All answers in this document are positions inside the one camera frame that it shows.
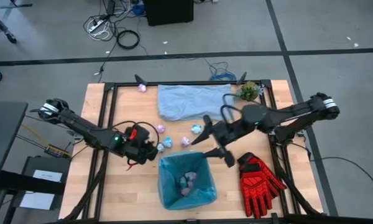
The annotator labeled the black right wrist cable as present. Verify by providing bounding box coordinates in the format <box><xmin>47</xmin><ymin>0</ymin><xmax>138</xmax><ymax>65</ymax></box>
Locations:
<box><xmin>219</xmin><ymin>92</ymin><xmax>248</xmax><ymax>126</ymax></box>

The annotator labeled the pale blue plastic trash bag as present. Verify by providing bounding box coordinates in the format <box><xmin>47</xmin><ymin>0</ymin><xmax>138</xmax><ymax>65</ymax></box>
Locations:
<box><xmin>157</xmin><ymin>83</ymin><xmax>234</xmax><ymax>122</ymax></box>

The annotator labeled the teal plastic trash bag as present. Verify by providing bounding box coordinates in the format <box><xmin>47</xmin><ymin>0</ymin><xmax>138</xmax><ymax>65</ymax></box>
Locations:
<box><xmin>156</xmin><ymin>151</ymin><xmax>218</xmax><ymax>211</ymax></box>

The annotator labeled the black coiled cable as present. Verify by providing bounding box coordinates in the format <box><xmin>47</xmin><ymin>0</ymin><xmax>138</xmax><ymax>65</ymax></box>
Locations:
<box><xmin>116</xmin><ymin>29</ymin><xmax>141</xmax><ymax>50</ymax></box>

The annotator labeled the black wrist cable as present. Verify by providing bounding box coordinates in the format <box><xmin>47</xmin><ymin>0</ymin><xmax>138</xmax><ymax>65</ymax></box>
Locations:
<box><xmin>110</xmin><ymin>120</ymin><xmax>160</xmax><ymax>147</ymax></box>
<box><xmin>219</xmin><ymin>92</ymin><xmax>248</xmax><ymax>126</ymax></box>

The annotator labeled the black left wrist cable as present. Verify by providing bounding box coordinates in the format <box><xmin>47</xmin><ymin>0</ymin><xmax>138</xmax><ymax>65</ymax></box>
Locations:
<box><xmin>110</xmin><ymin>120</ymin><xmax>160</xmax><ymax>147</ymax></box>

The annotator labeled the blue floor cable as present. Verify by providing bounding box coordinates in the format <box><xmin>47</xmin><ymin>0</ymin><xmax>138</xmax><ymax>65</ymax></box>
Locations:
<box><xmin>208</xmin><ymin>60</ymin><xmax>238</xmax><ymax>82</ymax></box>

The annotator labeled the grey cabinet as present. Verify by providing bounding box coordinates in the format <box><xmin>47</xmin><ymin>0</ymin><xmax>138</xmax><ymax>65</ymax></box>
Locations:
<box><xmin>11</xmin><ymin>155</ymin><xmax>71</xmax><ymax>212</ymax></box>

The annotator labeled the black floor cable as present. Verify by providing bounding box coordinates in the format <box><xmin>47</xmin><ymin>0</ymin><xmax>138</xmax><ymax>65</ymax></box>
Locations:
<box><xmin>307</xmin><ymin>156</ymin><xmax>373</xmax><ymax>203</ymax></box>

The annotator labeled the blue cable bundle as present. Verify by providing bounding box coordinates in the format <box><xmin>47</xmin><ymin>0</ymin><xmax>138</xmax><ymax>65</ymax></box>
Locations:
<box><xmin>132</xmin><ymin>2</ymin><xmax>146</xmax><ymax>16</ymax></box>

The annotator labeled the black metal table frame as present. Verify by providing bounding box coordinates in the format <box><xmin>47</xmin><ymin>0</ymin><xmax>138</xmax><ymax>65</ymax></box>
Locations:
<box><xmin>57</xmin><ymin>79</ymin><xmax>326</xmax><ymax>224</ymax></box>

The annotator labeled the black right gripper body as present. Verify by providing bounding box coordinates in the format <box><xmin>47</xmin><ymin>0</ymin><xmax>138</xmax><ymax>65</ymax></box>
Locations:
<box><xmin>203</xmin><ymin>114</ymin><xmax>241</xmax><ymax>169</ymax></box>

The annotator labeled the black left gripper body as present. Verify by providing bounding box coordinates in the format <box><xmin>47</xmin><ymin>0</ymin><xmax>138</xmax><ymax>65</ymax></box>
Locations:
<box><xmin>123</xmin><ymin>123</ymin><xmax>159</xmax><ymax>166</ymax></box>

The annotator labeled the white paper sheet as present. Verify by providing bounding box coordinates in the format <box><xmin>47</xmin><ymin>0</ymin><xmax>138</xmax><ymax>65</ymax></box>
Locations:
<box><xmin>18</xmin><ymin>192</ymin><xmax>56</xmax><ymax>211</ymax></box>
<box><xmin>32</xmin><ymin>169</ymin><xmax>64</xmax><ymax>183</ymax></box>

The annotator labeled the red black work glove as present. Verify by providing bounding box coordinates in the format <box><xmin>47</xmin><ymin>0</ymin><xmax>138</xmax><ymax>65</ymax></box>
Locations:
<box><xmin>236</xmin><ymin>151</ymin><xmax>288</xmax><ymax>220</ymax></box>

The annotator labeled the dark grey desk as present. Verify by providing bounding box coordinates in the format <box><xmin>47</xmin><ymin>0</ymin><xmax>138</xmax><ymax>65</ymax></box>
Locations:
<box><xmin>0</xmin><ymin>101</ymin><xmax>29</xmax><ymax>195</ymax></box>

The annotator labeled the black equipment case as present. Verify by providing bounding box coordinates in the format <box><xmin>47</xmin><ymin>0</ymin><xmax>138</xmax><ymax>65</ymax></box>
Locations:
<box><xmin>143</xmin><ymin>0</ymin><xmax>195</xmax><ymax>27</ymax></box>

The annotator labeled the black yellow electronics board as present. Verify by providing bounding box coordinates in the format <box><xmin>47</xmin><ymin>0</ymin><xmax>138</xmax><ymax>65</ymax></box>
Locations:
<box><xmin>43</xmin><ymin>143</ymin><xmax>73</xmax><ymax>159</ymax></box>

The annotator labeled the potted succulent plant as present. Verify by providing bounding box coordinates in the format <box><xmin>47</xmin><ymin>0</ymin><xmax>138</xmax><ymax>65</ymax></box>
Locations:
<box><xmin>233</xmin><ymin>81</ymin><xmax>264</xmax><ymax>103</ymax></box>

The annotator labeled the white power strip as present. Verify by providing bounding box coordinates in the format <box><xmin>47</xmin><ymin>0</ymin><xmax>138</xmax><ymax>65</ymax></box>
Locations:
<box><xmin>88</xmin><ymin>18</ymin><xmax>109</xmax><ymax>32</ymax></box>

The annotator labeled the black stand base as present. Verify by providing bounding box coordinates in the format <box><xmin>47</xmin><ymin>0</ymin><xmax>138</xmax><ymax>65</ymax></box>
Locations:
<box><xmin>0</xmin><ymin>0</ymin><xmax>34</xmax><ymax>9</ymax></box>

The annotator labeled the black frame brace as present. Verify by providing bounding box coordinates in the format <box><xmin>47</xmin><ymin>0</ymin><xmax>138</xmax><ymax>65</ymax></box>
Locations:
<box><xmin>236</xmin><ymin>71</ymin><xmax>248</xmax><ymax>85</ymax></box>
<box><xmin>134</xmin><ymin>73</ymin><xmax>149</xmax><ymax>86</ymax></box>

